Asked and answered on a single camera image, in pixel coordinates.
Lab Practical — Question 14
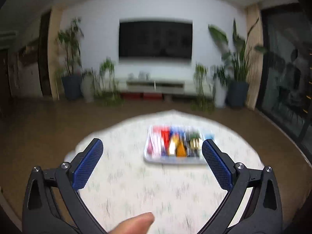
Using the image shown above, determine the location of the large red snack bag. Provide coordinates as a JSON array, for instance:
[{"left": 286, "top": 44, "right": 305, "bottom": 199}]
[{"left": 160, "top": 126, "right": 170, "bottom": 156}]

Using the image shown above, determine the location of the pink snack packet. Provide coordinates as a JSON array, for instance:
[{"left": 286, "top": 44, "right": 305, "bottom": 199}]
[{"left": 147, "top": 126, "right": 162, "bottom": 157}]

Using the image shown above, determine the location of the blue white snack bag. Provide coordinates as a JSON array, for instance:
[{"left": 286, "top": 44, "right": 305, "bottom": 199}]
[{"left": 204, "top": 133, "right": 215, "bottom": 140}]

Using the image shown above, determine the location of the black snack bag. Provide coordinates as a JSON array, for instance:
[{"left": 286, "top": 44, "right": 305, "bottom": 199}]
[{"left": 186, "top": 131, "right": 202, "bottom": 157}]

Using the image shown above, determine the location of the person's left hand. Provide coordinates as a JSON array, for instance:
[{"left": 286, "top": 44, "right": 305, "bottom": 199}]
[{"left": 109, "top": 212, "right": 155, "bottom": 234}]

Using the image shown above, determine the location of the orange snack packet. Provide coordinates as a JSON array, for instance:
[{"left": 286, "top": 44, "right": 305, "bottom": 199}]
[{"left": 175, "top": 139, "right": 187, "bottom": 157}]

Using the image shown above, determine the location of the white plastic tray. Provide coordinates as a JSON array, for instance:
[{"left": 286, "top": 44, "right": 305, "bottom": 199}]
[{"left": 143, "top": 125, "right": 206, "bottom": 165}]

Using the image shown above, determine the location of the blue yellow chip bag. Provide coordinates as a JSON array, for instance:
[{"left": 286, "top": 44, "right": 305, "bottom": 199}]
[{"left": 168, "top": 129, "right": 182, "bottom": 157}]

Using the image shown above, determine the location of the trailing plant on console right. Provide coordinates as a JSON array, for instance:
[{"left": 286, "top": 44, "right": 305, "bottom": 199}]
[{"left": 191, "top": 63, "right": 214, "bottom": 113}]

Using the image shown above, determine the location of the trailing plant on console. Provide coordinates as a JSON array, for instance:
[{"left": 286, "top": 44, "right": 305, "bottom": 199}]
[
  {"left": 94, "top": 57, "right": 122, "bottom": 106},
  {"left": 191, "top": 63, "right": 214, "bottom": 113}
]

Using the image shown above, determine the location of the tall plant dark pot left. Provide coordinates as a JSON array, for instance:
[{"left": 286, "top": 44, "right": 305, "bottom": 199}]
[{"left": 56, "top": 18, "right": 84, "bottom": 101}]

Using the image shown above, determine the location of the tall plant dark pot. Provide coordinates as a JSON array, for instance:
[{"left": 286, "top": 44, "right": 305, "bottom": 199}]
[
  {"left": 208, "top": 19, "right": 267, "bottom": 108},
  {"left": 56, "top": 18, "right": 84, "bottom": 101}
]

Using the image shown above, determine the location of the trailing plant on console left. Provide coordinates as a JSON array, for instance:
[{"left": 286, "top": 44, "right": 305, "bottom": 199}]
[{"left": 94, "top": 57, "right": 122, "bottom": 106}]

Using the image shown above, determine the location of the plant in white pot left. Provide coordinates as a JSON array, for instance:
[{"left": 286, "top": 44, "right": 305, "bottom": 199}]
[{"left": 80, "top": 69, "right": 95, "bottom": 103}]

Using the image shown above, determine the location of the plant in white pot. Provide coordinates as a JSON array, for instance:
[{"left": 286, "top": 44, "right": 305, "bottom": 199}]
[
  {"left": 212, "top": 65, "right": 230, "bottom": 108},
  {"left": 80, "top": 69, "right": 95, "bottom": 103}
]

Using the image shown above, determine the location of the plant in white pot right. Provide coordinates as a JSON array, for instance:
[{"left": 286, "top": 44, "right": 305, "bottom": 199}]
[{"left": 212, "top": 65, "right": 230, "bottom": 108}]

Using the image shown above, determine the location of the white tv console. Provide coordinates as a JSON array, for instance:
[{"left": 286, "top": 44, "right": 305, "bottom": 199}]
[{"left": 114, "top": 76, "right": 215, "bottom": 97}]

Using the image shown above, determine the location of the tall plant dark pot right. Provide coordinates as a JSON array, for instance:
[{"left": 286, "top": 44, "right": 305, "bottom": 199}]
[{"left": 208, "top": 19, "right": 267, "bottom": 108}]

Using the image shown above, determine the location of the glass sliding door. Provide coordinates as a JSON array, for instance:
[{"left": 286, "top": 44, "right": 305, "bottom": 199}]
[{"left": 256, "top": 3, "right": 311, "bottom": 159}]

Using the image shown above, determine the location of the beige curtain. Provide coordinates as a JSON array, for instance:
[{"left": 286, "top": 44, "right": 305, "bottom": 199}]
[{"left": 245, "top": 3, "right": 263, "bottom": 110}]

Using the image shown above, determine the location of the white cabinet left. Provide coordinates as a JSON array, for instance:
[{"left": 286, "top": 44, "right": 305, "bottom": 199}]
[{"left": 8, "top": 39, "right": 43, "bottom": 98}]

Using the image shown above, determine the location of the wall mounted black television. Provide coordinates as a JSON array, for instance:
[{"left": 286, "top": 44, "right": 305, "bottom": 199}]
[{"left": 118, "top": 21, "right": 192, "bottom": 60}]

